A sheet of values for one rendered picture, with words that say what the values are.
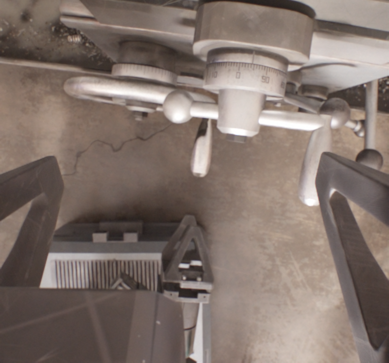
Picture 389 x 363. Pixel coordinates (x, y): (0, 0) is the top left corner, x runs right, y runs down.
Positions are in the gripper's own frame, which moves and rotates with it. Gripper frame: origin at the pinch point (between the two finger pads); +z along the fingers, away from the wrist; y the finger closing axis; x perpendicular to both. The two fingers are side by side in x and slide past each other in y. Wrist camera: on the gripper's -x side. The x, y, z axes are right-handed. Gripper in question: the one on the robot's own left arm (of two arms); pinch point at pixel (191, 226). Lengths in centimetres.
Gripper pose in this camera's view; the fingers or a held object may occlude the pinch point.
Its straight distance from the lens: 50.9
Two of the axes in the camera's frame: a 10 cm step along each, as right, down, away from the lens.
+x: 9.8, 1.2, 1.5
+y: -1.3, -1.2, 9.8
